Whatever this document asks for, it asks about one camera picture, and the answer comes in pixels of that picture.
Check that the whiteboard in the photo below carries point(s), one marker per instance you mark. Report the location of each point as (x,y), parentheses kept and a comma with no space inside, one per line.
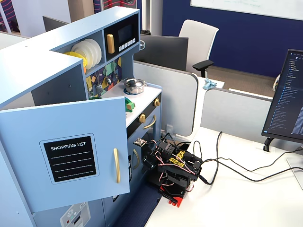
(248,6)

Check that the grey toy spatula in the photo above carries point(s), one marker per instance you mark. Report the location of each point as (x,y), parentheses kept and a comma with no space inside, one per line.
(98,88)

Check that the dark monitor back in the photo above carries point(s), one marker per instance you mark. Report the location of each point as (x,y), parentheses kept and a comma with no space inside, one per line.
(53,23)

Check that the blue cabinet door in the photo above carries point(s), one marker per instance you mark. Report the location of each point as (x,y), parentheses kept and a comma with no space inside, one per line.
(28,132)

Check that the grey desk divider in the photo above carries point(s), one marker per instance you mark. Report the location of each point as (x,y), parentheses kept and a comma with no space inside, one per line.
(172,94)
(236,113)

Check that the black toy microwave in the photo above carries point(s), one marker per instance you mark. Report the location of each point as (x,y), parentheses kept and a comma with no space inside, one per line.
(125,34)

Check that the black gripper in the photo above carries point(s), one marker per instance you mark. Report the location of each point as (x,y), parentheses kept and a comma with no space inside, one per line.
(148,163)

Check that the small wrist camera board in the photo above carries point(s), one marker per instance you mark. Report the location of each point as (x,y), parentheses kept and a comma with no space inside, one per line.
(139,142)

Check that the white and yellow plates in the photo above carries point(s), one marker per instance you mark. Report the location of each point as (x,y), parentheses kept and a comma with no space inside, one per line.
(93,53)

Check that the gold stove knob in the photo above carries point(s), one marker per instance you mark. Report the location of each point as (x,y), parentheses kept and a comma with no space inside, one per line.
(142,118)
(157,102)

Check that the black monitor stand clamp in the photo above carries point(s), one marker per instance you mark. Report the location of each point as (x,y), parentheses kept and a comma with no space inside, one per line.
(268,143)

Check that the red arm base clamp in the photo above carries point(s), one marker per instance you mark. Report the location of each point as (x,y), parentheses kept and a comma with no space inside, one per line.
(177,201)

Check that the green recipient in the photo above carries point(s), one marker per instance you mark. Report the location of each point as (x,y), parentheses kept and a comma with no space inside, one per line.
(129,105)

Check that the white office chair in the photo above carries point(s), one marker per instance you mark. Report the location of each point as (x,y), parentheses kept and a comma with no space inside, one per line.
(201,37)

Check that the black Dell monitor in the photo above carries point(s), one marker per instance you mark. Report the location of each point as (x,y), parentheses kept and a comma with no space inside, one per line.
(163,52)

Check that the steel toy pot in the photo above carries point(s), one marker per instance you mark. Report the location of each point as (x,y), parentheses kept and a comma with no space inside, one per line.
(135,89)

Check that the yellow toy dish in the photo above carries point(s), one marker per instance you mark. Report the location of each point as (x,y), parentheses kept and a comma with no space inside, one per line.
(77,55)

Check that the black shopping list board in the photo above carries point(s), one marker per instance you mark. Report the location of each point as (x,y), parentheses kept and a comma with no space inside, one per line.
(71,158)

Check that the steel pot lid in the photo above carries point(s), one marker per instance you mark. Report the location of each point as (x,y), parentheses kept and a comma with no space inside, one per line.
(133,83)

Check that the white toy plate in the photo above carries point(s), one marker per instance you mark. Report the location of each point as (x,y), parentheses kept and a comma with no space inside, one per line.
(81,48)
(73,48)

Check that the blue crumpled cloth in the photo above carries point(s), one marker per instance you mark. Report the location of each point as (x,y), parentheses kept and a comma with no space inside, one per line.
(208,84)

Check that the lit computer monitor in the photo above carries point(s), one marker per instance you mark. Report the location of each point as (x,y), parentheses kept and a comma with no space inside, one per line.
(288,101)

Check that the blue toy kitchen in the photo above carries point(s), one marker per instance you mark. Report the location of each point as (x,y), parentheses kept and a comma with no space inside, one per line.
(35,59)

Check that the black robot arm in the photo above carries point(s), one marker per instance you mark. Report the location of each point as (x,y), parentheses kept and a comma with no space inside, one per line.
(187,165)

